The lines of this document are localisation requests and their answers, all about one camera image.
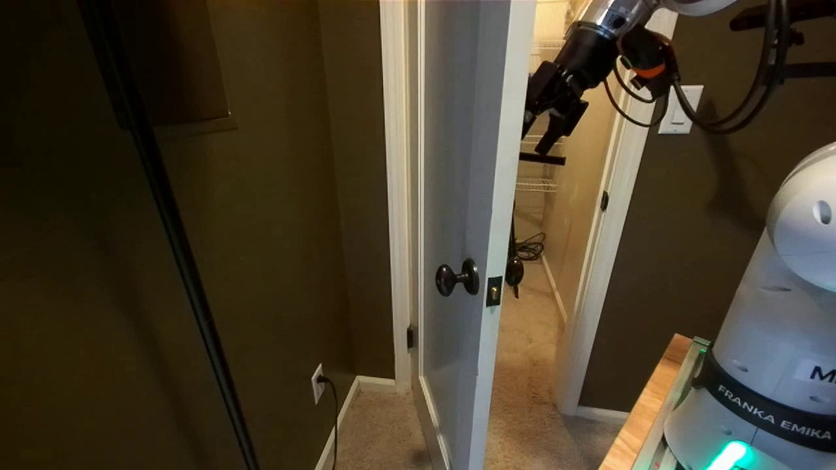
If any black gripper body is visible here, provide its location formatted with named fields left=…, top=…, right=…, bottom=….
left=522, top=58, right=595, bottom=135

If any white panel door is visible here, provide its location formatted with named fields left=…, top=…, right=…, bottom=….
left=415, top=0, right=538, bottom=470

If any black round door knob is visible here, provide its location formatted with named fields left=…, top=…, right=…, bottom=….
left=505, top=257, right=528, bottom=301
left=433, top=257, right=484, bottom=301

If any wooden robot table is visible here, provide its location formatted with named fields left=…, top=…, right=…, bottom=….
left=598, top=331, right=714, bottom=470

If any black floor lamp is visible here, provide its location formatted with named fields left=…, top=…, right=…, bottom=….
left=76, top=0, right=265, bottom=470

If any white wire closet shelf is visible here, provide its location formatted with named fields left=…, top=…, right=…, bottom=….
left=518, top=150, right=569, bottom=231

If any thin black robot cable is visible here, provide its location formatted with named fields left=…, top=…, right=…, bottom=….
left=601, top=51, right=680, bottom=132

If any white wall switch plate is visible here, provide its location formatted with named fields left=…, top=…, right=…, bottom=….
left=657, top=83, right=706, bottom=138

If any white door frame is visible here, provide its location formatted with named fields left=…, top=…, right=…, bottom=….
left=377, top=0, right=680, bottom=416

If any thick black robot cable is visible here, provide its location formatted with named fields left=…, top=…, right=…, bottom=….
left=666, top=0, right=798, bottom=138

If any white wall outlet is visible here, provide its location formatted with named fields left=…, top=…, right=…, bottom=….
left=309, top=361, right=330, bottom=404

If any thin black lamp cable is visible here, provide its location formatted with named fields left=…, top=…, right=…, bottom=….
left=319, top=373, right=345, bottom=470

